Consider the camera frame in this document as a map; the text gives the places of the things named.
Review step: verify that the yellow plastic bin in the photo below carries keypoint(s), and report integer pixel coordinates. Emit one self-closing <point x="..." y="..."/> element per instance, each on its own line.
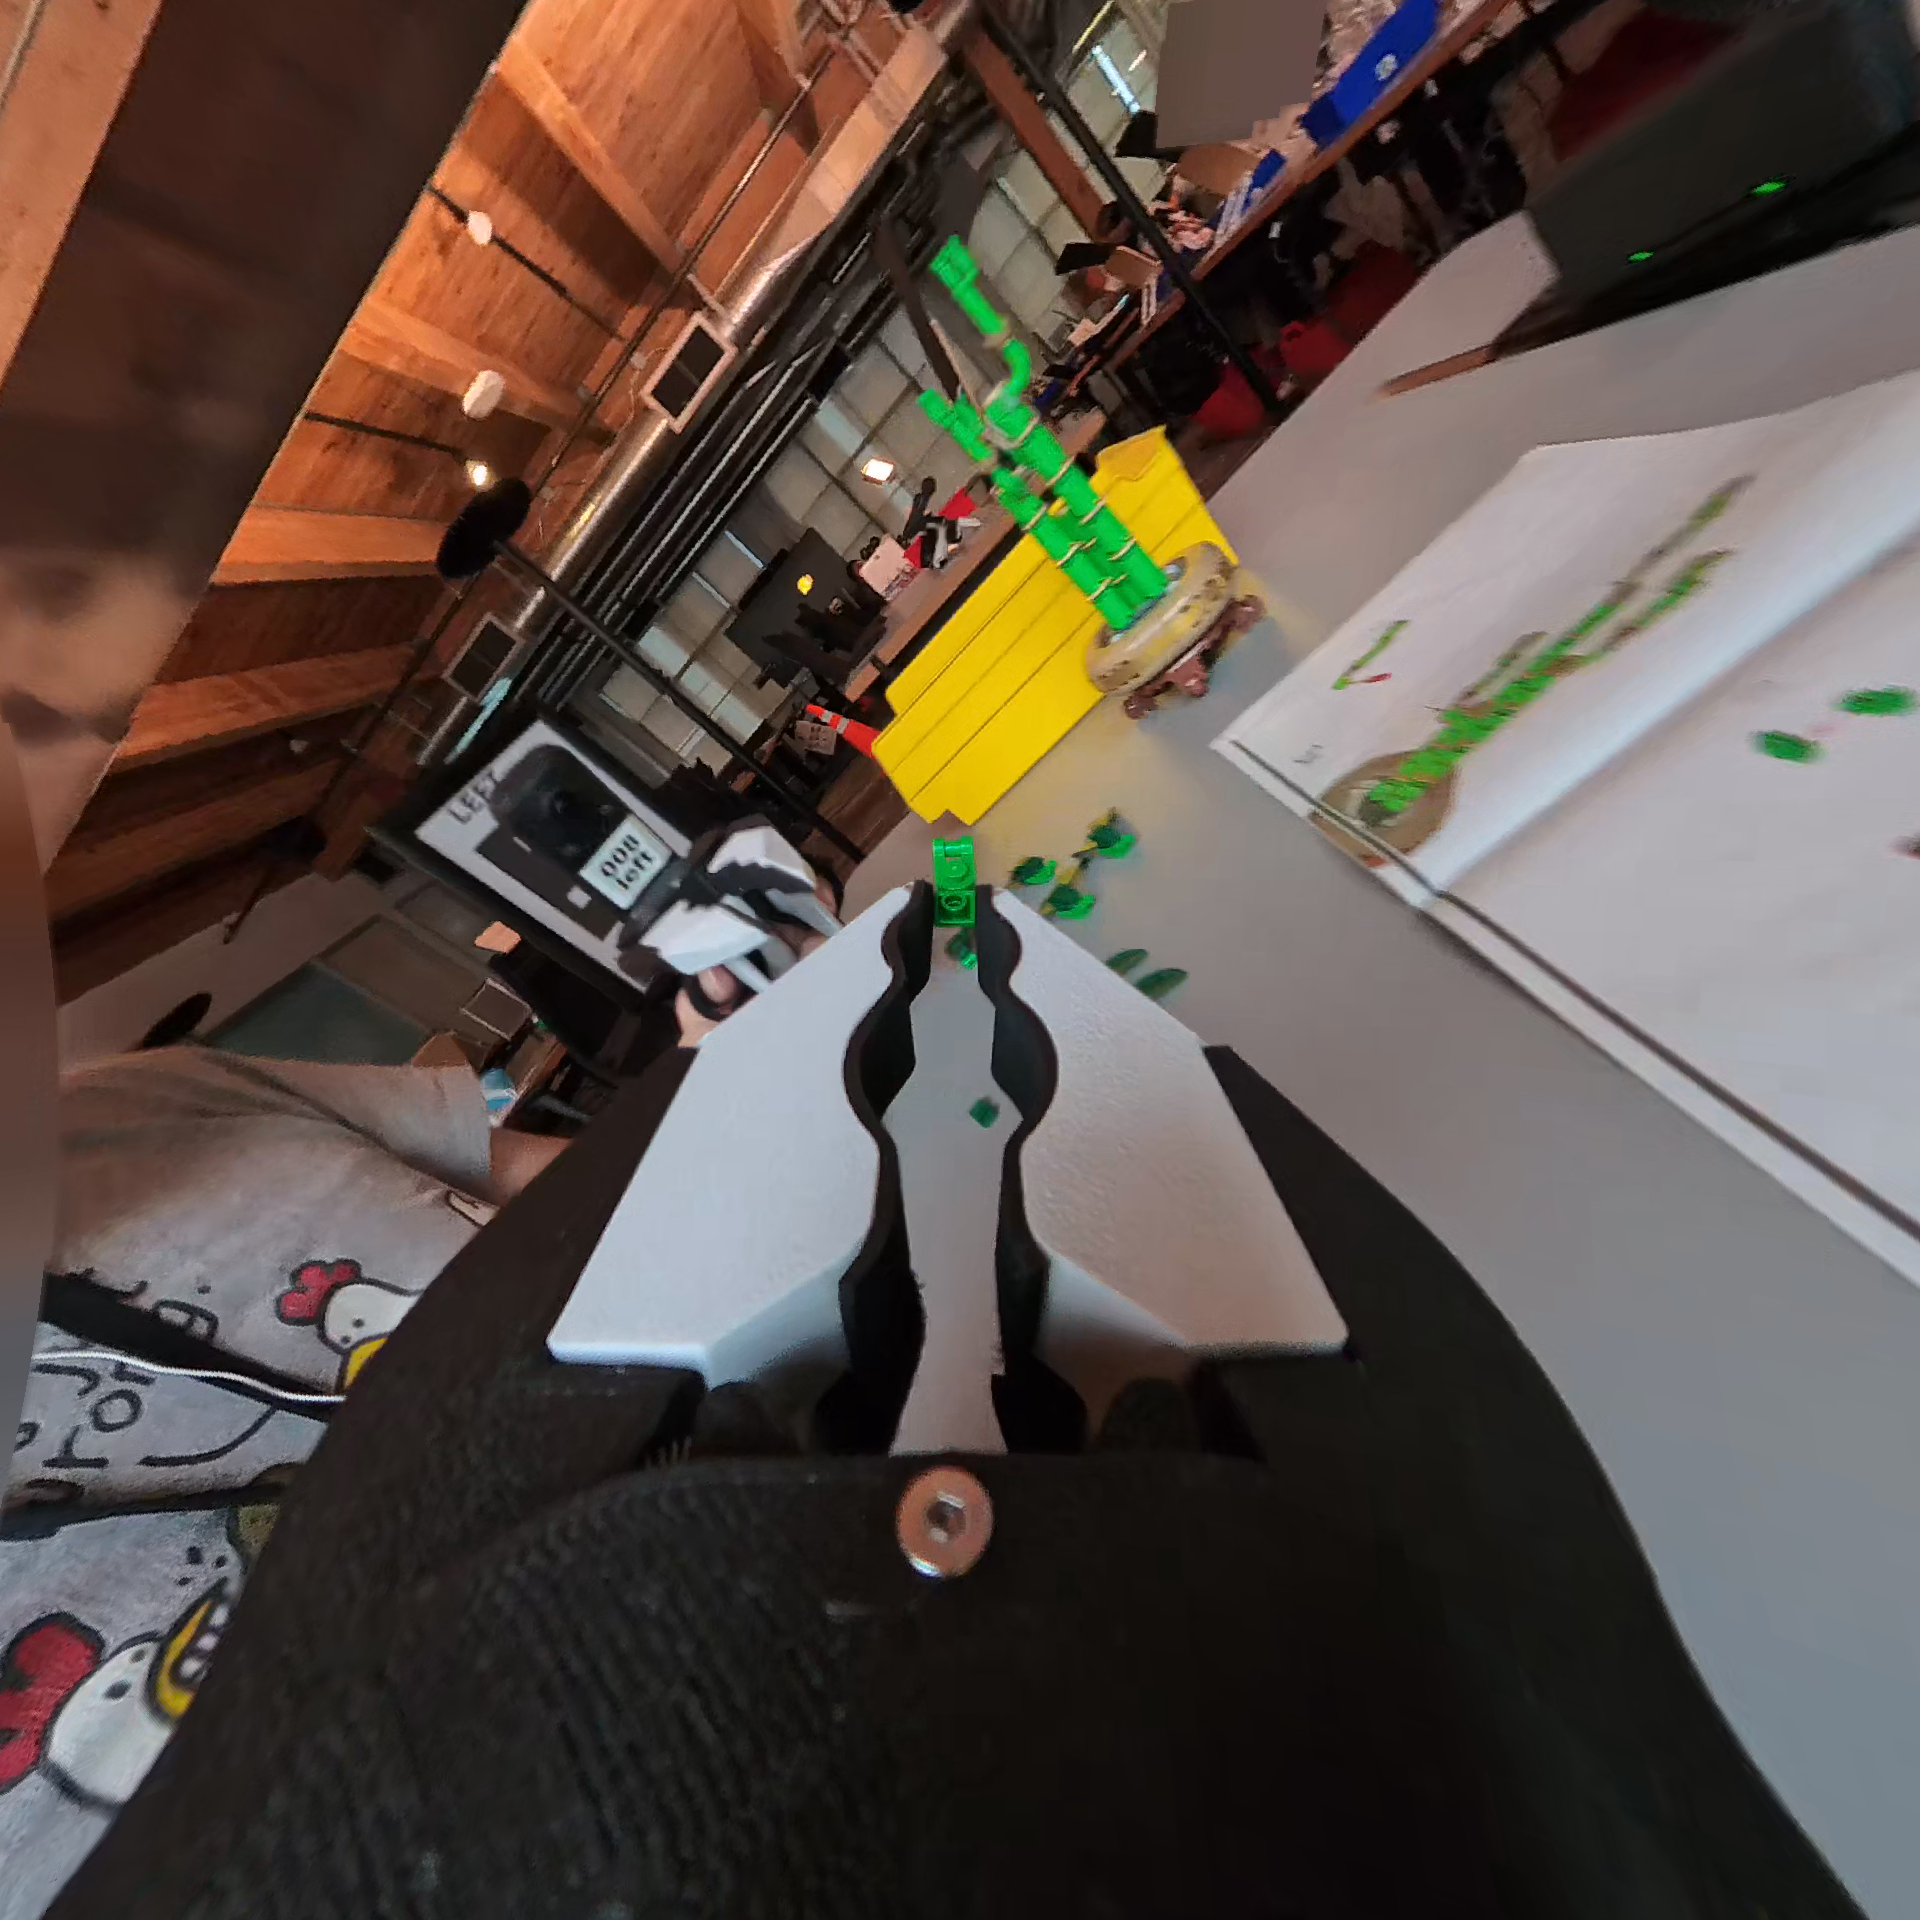
<point x="988" y="707"/>

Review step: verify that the scattered green lego pieces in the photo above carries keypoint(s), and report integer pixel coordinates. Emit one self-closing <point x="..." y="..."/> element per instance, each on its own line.
<point x="1109" y="836"/>

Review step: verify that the white instruction booklet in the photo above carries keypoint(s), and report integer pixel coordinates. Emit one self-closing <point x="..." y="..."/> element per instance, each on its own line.
<point x="1650" y="677"/>

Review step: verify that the green lego bamboo plant model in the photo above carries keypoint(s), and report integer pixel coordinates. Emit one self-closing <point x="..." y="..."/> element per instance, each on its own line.
<point x="1049" y="512"/>

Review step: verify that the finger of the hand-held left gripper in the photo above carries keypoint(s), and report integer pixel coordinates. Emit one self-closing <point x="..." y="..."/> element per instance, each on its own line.
<point x="706" y="938"/>
<point x="764" y="859"/>

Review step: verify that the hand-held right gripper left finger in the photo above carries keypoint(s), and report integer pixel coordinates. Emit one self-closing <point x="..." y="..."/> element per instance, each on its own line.
<point x="720" y="1201"/>

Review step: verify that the grey cartoon print shirt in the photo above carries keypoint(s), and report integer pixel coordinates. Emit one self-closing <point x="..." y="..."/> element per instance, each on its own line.
<point x="226" y="1171"/>

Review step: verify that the black round ceiling lamp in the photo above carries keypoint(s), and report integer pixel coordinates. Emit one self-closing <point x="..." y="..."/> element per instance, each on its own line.
<point x="483" y="526"/>

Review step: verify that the orange traffic cone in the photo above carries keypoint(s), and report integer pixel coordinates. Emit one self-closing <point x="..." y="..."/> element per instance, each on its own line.
<point x="841" y="731"/>

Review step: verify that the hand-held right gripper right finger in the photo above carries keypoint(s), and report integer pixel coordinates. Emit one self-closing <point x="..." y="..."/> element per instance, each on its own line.
<point x="1171" y="1201"/>

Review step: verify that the silver ventilation duct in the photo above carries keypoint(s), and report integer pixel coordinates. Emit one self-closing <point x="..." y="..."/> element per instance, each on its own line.
<point x="720" y="330"/>

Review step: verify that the person's left hand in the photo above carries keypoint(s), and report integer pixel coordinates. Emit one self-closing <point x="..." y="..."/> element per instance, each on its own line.
<point x="717" y="1014"/>

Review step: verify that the bright green lego bracket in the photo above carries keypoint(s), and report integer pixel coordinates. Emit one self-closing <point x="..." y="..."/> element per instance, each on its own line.
<point x="955" y="885"/>

